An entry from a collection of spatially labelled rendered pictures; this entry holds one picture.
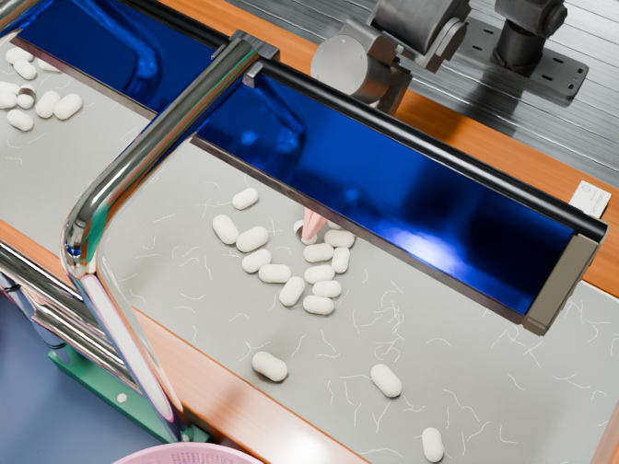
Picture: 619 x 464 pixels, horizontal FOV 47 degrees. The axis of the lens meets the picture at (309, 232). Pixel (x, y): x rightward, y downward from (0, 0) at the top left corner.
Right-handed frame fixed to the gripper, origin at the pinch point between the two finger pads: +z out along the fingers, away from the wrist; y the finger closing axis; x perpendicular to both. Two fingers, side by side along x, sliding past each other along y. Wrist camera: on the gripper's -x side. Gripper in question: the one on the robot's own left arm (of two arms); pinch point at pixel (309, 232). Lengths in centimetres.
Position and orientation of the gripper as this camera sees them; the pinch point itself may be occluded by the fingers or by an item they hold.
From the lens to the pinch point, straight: 77.0
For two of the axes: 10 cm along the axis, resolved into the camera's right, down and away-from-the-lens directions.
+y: 8.3, 4.7, -2.9
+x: 3.7, -1.0, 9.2
